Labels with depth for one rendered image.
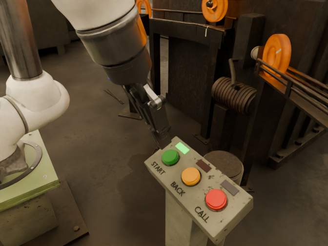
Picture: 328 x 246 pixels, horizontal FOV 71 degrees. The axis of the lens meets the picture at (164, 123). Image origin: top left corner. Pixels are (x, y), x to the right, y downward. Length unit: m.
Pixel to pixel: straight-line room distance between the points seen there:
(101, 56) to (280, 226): 1.12
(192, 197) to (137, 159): 0.97
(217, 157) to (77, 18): 0.53
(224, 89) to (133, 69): 0.82
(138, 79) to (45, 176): 0.62
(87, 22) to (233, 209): 0.39
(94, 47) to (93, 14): 0.05
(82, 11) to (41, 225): 1.00
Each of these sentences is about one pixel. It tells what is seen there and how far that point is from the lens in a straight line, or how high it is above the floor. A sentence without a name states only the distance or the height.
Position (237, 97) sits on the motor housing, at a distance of 1.08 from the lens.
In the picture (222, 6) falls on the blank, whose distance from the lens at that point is 1.31.
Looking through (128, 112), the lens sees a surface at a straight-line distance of 1.88.
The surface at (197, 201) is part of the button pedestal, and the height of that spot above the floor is 0.59.
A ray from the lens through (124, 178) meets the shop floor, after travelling 1.34.
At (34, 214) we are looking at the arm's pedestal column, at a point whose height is 0.16.
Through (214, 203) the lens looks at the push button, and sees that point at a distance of 0.48.
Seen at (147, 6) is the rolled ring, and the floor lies 0.74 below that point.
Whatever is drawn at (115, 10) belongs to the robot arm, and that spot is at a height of 0.94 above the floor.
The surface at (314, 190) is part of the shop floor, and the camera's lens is 1.50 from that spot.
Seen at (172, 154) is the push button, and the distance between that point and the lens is 0.55.
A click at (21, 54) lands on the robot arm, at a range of 0.90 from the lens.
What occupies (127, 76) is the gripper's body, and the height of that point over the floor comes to 0.85.
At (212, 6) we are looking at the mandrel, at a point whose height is 0.81.
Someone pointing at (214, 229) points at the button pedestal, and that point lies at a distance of 0.47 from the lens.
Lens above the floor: 0.98
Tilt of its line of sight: 34 degrees down
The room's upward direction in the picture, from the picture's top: straight up
